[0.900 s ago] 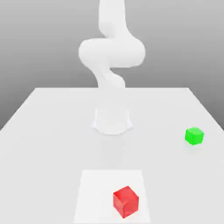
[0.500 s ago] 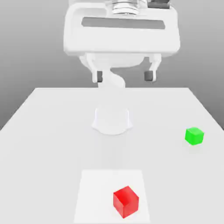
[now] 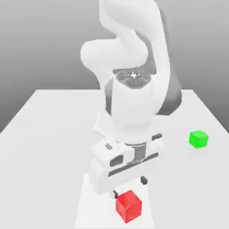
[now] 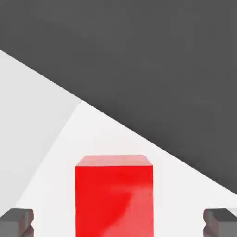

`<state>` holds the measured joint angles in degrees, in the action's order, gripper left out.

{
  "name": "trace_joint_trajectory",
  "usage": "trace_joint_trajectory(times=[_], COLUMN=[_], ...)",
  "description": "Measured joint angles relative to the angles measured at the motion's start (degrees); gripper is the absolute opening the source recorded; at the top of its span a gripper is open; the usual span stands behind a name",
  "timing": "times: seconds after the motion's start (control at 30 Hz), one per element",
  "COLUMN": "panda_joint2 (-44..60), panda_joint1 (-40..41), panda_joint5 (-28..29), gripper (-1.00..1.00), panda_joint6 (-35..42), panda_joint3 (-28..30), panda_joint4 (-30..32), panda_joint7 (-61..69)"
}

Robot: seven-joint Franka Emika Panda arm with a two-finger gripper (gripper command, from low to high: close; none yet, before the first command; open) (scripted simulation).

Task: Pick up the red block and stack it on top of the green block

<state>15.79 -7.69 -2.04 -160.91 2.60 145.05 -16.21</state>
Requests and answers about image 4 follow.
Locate small red cube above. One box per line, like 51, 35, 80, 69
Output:
75, 154, 155, 237

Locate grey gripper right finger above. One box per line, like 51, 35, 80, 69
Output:
203, 207, 237, 237

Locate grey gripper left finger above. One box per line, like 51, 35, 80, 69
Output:
0, 208, 35, 237

